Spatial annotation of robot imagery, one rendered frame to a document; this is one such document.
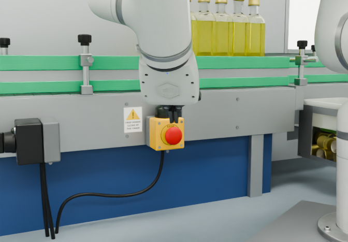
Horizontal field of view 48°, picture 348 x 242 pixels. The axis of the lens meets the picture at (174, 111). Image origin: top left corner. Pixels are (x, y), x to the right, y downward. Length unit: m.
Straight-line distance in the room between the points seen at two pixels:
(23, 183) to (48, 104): 0.18
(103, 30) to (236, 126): 0.49
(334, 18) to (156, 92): 0.36
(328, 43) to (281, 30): 0.67
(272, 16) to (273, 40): 0.08
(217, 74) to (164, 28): 0.48
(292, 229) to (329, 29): 0.39
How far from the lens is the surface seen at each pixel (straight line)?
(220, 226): 0.93
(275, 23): 1.45
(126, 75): 0.92
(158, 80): 0.65
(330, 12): 0.80
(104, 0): 0.58
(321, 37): 0.81
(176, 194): 1.02
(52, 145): 0.80
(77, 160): 0.92
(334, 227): 0.85
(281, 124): 1.12
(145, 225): 0.93
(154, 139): 0.87
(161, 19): 0.54
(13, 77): 0.88
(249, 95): 1.05
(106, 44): 1.20
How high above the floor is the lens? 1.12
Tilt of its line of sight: 7 degrees down
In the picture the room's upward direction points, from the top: straight up
